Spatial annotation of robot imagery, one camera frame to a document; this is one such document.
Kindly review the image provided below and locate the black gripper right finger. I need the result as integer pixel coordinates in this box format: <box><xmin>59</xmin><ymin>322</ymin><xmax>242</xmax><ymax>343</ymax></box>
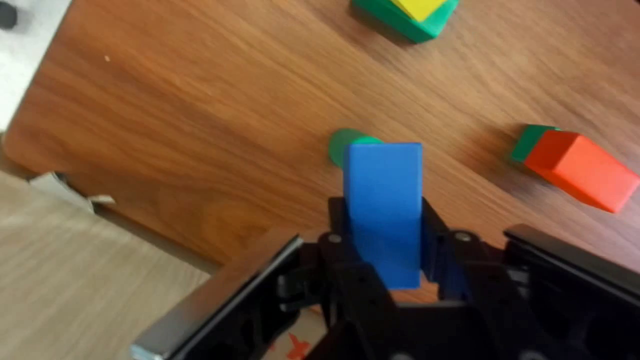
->
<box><xmin>420</xmin><ymin>200</ymin><xmax>473</xmax><ymax>299</ymax></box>

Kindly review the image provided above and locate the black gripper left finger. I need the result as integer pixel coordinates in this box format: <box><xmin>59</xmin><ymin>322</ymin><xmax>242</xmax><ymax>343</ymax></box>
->
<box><xmin>327</xmin><ymin>198</ymin><xmax>351</xmax><ymax>245</ymax></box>

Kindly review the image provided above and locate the blue rectangular block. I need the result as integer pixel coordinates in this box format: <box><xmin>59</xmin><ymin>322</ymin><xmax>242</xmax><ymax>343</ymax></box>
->
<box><xmin>344</xmin><ymin>143</ymin><xmax>423</xmax><ymax>291</ymax></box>

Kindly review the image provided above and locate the green cylinder block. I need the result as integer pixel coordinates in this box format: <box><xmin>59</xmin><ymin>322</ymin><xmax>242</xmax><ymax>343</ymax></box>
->
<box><xmin>327</xmin><ymin>128</ymin><xmax>380</xmax><ymax>169</ymax></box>

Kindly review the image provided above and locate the green arch block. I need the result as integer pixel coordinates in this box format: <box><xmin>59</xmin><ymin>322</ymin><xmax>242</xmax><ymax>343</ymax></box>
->
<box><xmin>509</xmin><ymin>124</ymin><xmax>554</xmax><ymax>165</ymax></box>

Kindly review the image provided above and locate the orange rectangular block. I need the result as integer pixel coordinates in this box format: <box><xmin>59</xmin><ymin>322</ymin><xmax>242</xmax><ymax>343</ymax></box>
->
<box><xmin>524</xmin><ymin>132</ymin><xmax>640</xmax><ymax>214</ymax></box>

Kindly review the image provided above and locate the green cube block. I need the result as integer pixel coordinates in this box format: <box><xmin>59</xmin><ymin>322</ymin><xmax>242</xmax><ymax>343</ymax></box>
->
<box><xmin>350</xmin><ymin>0</ymin><xmax>459</xmax><ymax>45</ymax></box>

